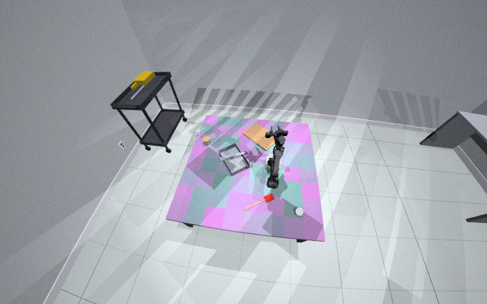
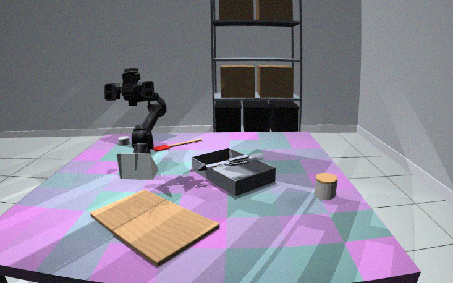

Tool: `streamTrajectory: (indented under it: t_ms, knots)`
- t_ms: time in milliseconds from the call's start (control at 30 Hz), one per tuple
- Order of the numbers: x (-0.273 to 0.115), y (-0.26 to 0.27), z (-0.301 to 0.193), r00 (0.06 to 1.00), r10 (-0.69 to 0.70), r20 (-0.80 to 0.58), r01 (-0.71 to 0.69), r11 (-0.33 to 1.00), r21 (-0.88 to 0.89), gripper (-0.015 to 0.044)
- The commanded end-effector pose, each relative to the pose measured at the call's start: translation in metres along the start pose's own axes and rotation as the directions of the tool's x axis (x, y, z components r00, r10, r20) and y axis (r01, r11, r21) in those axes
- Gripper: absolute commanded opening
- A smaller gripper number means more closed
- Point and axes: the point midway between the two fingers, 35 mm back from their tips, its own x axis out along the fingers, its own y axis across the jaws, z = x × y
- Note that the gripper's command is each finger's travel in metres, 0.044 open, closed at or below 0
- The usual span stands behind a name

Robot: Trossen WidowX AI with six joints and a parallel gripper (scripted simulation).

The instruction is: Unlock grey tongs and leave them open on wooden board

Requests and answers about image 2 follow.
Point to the grey cylinder with orange top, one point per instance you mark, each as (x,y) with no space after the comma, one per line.
(325,187)

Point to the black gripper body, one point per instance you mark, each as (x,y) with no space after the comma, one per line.
(128,91)

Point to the wooden board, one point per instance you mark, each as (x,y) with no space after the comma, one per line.
(153,226)

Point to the short grey cylinder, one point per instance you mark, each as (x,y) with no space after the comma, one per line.
(124,140)

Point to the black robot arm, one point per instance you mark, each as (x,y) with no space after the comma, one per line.
(142,133)

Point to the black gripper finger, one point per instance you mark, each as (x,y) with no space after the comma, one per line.
(140,89)
(116,90)

